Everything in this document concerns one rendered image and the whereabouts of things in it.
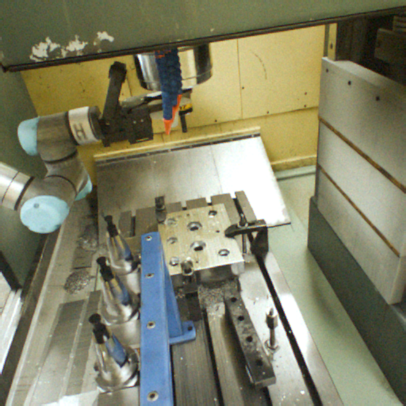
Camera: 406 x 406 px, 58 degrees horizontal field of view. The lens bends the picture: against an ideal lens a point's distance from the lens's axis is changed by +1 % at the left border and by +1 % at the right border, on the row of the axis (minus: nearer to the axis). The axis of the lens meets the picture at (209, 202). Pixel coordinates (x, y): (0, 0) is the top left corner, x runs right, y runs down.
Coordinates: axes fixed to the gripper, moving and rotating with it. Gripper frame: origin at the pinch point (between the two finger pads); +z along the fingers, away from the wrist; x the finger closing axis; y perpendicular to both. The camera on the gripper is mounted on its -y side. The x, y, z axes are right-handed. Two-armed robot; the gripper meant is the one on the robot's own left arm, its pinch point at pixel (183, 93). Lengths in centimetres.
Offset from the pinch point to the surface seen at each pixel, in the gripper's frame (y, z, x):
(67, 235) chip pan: 74, -65, -68
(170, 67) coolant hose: -9.8, -1.9, 17.4
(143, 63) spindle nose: -8.8, -6.5, 5.5
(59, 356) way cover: 69, -54, 3
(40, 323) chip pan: 74, -66, -17
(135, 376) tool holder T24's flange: 23, -17, 47
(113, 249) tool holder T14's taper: 17.1, -19.4, 25.2
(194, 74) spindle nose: -5.5, 2.5, 7.3
